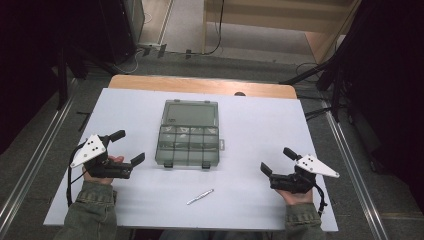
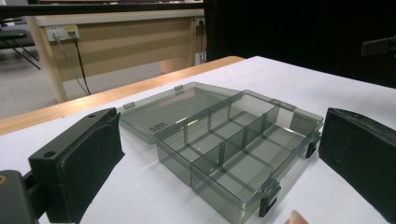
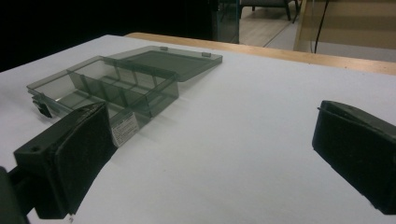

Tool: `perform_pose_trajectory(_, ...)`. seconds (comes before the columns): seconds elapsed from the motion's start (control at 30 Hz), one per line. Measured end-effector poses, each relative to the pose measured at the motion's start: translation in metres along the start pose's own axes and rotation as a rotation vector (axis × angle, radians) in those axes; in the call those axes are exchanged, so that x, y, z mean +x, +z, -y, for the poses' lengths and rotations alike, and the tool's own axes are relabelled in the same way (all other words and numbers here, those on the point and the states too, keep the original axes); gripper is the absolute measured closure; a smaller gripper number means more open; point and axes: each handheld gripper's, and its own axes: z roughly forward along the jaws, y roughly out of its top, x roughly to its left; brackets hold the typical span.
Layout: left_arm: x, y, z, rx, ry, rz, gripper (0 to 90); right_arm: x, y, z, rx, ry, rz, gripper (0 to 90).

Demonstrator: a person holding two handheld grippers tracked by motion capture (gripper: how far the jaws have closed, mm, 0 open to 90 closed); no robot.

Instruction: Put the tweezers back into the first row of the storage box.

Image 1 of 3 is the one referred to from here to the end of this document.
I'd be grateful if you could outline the metal floor rail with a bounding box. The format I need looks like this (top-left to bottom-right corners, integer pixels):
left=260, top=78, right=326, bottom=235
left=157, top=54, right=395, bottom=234
left=0, top=78, right=79, bottom=228
left=321, top=99, right=390, bottom=240

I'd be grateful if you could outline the left hand-held gripper black cable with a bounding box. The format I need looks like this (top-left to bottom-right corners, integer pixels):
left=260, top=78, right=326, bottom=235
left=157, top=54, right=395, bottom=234
left=66, top=141, right=88, bottom=208

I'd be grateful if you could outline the light wooden cabinet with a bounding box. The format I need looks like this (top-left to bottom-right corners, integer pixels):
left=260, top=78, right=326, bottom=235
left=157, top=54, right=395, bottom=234
left=200, top=0, right=363, bottom=64

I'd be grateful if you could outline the white floor cable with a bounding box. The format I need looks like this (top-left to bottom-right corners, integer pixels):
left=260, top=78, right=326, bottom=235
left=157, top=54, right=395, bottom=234
left=114, top=48, right=144, bottom=75

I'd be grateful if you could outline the right hand-held gripper black cable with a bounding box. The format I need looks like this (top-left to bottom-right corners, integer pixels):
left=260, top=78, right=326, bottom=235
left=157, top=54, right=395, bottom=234
left=312, top=183, right=328, bottom=218

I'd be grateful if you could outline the clear plastic compartment box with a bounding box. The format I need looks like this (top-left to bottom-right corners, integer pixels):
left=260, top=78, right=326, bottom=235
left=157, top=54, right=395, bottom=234
left=154, top=99, right=226, bottom=170

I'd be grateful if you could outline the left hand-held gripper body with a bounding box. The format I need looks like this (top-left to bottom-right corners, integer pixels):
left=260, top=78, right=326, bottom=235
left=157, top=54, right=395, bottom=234
left=69, top=134, right=134, bottom=180

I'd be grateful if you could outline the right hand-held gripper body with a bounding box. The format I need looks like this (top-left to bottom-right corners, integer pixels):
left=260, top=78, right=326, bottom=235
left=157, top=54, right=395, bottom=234
left=269, top=153, right=341, bottom=195

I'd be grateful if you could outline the black hanging cable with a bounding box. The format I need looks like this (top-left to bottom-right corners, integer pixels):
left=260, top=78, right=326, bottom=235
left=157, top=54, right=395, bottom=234
left=186, top=0, right=226, bottom=58

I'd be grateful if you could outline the silver pen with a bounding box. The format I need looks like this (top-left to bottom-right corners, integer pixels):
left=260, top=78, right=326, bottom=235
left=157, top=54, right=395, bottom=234
left=186, top=188, right=215, bottom=206

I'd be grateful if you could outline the hand-held gripper black cable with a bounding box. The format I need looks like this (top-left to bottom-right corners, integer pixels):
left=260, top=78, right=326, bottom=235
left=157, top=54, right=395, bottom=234
left=66, top=141, right=88, bottom=208
left=312, top=183, right=328, bottom=218

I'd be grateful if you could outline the black stand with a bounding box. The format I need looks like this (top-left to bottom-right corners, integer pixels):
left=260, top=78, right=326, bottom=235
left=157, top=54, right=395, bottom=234
left=54, top=43, right=116, bottom=111
left=279, top=39, right=358, bottom=123

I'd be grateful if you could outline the wooden table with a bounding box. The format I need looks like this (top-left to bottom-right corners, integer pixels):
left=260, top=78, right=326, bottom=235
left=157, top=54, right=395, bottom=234
left=108, top=74, right=298, bottom=100

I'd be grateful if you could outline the white table sheet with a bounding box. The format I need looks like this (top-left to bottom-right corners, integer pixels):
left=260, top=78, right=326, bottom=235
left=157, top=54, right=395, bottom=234
left=43, top=87, right=339, bottom=232

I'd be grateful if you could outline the person's right hand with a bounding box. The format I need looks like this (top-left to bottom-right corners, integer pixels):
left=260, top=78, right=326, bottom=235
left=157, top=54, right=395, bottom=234
left=275, top=187, right=315, bottom=206

